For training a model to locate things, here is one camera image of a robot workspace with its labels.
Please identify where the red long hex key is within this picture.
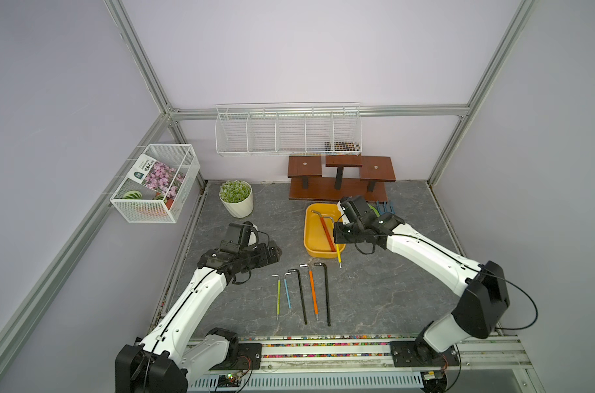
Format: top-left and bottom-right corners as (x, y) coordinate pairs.
(310, 210), (337, 252)

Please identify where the yellow hex key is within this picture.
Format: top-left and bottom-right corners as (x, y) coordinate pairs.
(335, 243), (343, 269)

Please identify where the long black hex key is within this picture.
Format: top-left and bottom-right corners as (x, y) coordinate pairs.
(314, 262), (332, 327)

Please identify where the orange hex key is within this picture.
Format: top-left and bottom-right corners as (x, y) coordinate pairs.
(299, 264), (320, 320)

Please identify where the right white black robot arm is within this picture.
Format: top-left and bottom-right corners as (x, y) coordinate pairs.
(333, 196), (511, 365)

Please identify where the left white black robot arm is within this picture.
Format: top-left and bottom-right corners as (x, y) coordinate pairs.
(115, 241), (282, 392)

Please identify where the thin black hex key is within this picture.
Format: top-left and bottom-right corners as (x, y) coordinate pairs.
(287, 269), (308, 325)

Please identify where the blue small hex key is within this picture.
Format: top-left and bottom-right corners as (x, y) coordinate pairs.
(283, 273), (292, 309)

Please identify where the green small hex key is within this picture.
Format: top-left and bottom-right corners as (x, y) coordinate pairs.
(271, 274), (282, 320)

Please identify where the yellow plastic storage box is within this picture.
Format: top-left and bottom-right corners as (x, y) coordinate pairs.
(303, 203), (346, 260)

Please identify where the green toy garden trowel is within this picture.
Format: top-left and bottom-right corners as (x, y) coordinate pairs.
(368, 204), (381, 217)

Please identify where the blue toy garden rake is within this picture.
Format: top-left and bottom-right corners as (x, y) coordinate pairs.
(376, 201), (395, 215)

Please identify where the brown wooden tiered stand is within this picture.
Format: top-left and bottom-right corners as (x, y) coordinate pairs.
(288, 155), (397, 202)

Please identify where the white pot green plant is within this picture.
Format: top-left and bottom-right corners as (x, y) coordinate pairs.
(219, 180), (254, 219)

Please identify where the small dark tray in shelf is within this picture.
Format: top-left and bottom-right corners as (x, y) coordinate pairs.
(325, 141), (361, 154)

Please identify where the flower seed packet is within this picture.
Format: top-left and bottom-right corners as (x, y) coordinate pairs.
(126, 154), (185, 199)

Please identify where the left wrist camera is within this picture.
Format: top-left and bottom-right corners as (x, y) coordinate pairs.
(220, 221), (259, 249)

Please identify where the long white wire shelf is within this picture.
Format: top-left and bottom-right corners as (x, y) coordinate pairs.
(215, 103), (363, 156)

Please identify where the white wire wall basket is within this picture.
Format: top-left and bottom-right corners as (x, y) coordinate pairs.
(110, 143), (200, 224)

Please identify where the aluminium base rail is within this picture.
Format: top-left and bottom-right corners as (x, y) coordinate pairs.
(115, 335), (546, 393)

